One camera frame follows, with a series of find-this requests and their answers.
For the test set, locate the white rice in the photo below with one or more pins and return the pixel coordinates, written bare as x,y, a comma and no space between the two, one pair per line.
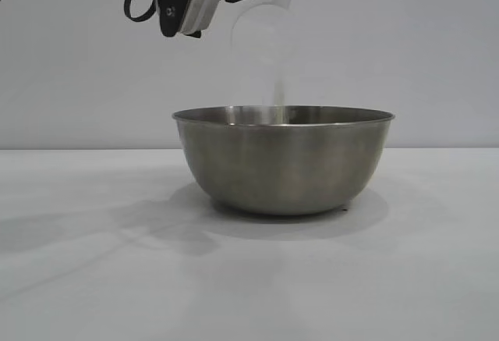
280,99

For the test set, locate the black and white wrist camera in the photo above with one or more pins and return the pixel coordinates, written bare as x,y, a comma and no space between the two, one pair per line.
195,1

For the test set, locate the stainless steel mixing bowl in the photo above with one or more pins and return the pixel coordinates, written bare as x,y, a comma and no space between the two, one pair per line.
280,165

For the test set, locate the clear plastic measuring cup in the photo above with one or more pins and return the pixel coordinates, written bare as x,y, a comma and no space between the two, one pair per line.
257,44

